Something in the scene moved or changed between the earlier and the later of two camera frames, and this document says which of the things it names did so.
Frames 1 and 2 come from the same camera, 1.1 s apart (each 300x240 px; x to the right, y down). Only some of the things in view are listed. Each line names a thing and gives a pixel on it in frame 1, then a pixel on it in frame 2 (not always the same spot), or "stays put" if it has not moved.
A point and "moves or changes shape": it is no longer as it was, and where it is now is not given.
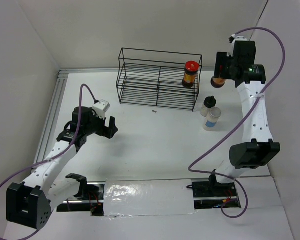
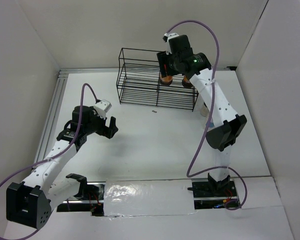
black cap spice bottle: [209, 102] stays put
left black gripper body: [97, 125] stays put
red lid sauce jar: [217, 82] moves or changes shape
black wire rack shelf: [154, 79] stays put
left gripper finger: [109, 132] stays put
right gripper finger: [221, 66] to [162, 57]
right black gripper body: [231, 61] to [174, 60]
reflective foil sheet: [148, 197] stays put
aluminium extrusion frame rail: [56, 97] stays put
